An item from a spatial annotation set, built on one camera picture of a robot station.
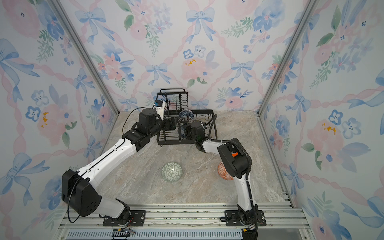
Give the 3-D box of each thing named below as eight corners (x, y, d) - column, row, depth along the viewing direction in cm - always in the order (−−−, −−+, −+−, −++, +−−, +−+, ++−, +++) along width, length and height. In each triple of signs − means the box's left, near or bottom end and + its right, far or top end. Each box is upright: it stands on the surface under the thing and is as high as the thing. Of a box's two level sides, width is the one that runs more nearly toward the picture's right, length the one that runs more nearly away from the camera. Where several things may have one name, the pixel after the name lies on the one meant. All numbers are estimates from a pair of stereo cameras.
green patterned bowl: (162, 182, 88) (160, 179, 84) (164, 165, 94) (163, 162, 90) (181, 182, 88) (181, 179, 84) (182, 165, 94) (182, 162, 90)
